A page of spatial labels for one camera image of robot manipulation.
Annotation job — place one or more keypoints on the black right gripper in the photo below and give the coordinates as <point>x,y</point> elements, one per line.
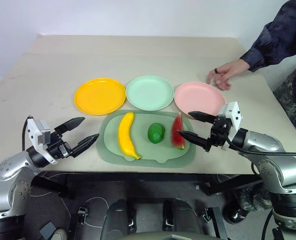
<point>220,132</point>

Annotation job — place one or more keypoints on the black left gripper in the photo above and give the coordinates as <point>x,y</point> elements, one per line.
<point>58,147</point>

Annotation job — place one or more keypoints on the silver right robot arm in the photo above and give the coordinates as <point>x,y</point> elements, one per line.
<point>278,165</point>

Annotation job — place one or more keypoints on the dark blue sleeved forearm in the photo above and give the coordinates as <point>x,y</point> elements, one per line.
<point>275,37</point>

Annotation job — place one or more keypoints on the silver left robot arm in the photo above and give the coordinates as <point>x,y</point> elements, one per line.
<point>13,175</point>

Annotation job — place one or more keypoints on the pink plate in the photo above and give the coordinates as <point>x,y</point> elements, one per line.
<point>199,97</point>

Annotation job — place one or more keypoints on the green avocado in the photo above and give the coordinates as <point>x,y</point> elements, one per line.
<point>156,133</point>

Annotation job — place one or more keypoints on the yellow plate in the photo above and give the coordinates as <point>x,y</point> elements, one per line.
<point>100,96</point>

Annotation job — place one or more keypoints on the light green plate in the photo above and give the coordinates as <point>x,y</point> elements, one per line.
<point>149,93</point>

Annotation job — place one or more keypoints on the person's bare hand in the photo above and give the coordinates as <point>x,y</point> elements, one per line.
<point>230,70</point>

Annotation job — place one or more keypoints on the red watermelon slice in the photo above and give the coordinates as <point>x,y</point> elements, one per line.
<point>176,125</point>

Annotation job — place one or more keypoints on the yellow banana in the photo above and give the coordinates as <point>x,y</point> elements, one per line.
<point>125,135</point>

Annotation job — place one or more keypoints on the green translucent tray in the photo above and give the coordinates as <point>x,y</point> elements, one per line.
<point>142,152</point>

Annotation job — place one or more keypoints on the small black floor clamp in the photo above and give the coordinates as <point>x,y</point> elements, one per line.
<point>208,215</point>
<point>82,215</point>

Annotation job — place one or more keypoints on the dark rounded robot leg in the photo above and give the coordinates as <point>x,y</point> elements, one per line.
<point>182,220</point>
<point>117,220</point>

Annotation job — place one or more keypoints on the black shoe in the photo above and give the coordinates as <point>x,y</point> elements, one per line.
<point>235,216</point>

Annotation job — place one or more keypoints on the camouflage trousers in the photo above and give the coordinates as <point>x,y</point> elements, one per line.
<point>295,100</point>

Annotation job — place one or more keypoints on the grey flat box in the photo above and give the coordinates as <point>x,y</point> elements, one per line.
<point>47,230</point>

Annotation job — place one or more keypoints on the white shoe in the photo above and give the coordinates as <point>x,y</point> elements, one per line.
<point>59,234</point>

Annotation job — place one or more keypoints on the olive robot torso edge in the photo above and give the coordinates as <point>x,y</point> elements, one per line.
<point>167,236</point>

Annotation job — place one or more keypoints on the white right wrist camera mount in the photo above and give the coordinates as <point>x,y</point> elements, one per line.
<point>231,112</point>

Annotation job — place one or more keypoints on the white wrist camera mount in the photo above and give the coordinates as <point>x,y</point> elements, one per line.
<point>231,112</point>
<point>32,130</point>

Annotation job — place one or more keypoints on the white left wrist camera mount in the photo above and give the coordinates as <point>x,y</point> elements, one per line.
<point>32,130</point>

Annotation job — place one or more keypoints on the black table frame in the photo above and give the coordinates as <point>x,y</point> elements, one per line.
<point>52,186</point>

